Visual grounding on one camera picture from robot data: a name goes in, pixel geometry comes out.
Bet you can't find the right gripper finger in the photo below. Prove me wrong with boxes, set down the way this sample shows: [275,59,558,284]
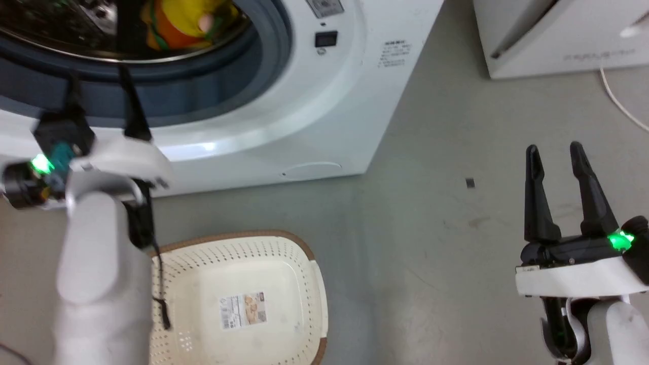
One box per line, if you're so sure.
[523,144,562,243]
[569,141,620,238]

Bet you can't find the printed text label on washer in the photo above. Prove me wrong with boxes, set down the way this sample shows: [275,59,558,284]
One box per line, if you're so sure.
[378,40,413,69]

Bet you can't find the white floor cable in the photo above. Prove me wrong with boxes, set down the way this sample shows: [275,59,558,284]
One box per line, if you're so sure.
[599,66,649,133]

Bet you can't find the white front-load washing machine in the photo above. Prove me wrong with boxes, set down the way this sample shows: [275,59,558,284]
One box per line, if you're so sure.
[0,0,446,197]

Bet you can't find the grey sticker on washer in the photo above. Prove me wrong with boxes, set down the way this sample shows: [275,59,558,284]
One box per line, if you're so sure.
[306,0,345,19]

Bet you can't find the paper product label in basket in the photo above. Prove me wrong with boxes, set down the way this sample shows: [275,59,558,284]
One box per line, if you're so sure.
[219,291,268,331]

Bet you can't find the stainless steel washer drum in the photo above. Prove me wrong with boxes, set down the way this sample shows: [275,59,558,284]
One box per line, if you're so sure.
[0,0,253,64]

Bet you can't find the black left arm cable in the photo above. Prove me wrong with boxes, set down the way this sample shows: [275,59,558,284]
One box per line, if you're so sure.
[133,178,172,331]

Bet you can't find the yellow and orange plush toy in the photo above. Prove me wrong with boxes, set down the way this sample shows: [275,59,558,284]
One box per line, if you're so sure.
[140,0,240,52]

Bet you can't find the cream perforated laundry basket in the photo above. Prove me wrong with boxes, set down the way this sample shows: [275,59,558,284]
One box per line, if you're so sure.
[147,230,329,365]

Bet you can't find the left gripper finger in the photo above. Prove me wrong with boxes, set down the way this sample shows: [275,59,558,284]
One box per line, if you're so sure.
[63,71,86,122]
[117,63,153,143]

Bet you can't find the white box appliance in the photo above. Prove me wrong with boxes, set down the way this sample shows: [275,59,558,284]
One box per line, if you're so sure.
[472,0,649,80]

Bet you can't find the grey rubber door gasket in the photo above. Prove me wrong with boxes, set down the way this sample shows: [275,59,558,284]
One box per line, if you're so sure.
[0,0,294,128]

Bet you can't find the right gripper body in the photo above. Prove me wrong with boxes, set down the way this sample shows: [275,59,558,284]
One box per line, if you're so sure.
[515,215,649,300]

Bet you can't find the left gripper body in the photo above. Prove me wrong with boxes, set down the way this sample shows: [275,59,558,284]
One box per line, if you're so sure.
[0,112,174,210]

